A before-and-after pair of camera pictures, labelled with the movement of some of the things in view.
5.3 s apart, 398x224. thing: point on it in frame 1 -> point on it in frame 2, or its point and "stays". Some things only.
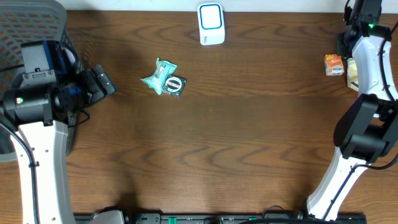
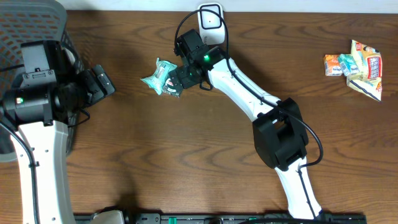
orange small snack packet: (334, 65) stays
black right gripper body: (343, 43) -> (183, 76)
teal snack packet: (163, 70) stays
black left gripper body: (101, 81) stays
